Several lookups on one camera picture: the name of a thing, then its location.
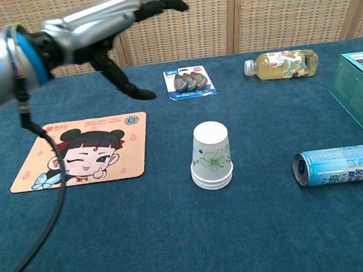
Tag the green product box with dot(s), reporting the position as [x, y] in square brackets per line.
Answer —
[356, 98]

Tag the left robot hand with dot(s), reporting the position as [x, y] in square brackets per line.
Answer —
[92, 28]

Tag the light blue drink can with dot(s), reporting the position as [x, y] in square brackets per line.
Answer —
[334, 165]

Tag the cartoon girl mouse pad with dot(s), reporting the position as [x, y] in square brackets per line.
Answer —
[121, 149]

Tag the yellow tea bottle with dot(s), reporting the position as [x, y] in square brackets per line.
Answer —
[278, 67]

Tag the blue blister pack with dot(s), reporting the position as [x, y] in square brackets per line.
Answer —
[188, 81]

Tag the blue table cloth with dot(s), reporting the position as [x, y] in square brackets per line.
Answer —
[114, 240]

